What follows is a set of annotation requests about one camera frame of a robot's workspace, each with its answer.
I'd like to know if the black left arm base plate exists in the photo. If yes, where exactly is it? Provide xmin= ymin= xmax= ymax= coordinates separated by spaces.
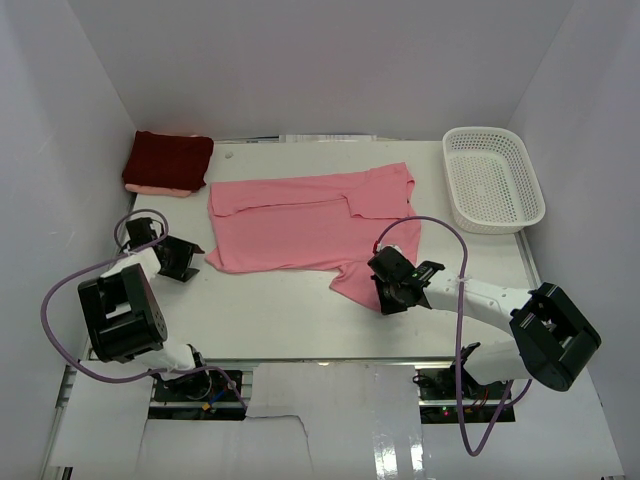
xmin=148 ymin=370 xmax=246 ymax=421

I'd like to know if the white perforated plastic basket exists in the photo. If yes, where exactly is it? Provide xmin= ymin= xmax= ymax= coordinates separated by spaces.
xmin=442 ymin=127 xmax=546 ymax=235

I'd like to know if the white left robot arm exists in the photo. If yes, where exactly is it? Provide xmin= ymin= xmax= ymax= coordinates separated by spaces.
xmin=78 ymin=217 xmax=204 ymax=380

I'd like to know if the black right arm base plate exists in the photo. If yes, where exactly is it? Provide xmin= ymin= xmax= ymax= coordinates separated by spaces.
xmin=412 ymin=367 xmax=507 ymax=425

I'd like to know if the white paper strip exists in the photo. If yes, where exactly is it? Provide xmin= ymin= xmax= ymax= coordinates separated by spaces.
xmin=278 ymin=134 xmax=377 ymax=143

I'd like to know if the folded light pink t-shirt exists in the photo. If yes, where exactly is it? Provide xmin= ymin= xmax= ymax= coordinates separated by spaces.
xmin=124 ymin=183 xmax=193 ymax=198

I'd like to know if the folded dark red t-shirt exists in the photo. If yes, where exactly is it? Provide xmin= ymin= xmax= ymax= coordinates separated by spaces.
xmin=122 ymin=131 xmax=214 ymax=192

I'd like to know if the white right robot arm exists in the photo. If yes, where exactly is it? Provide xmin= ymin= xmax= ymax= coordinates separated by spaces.
xmin=368 ymin=246 xmax=602 ymax=392

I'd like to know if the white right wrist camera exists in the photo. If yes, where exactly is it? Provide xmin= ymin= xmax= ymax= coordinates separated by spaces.
xmin=373 ymin=241 xmax=404 ymax=258

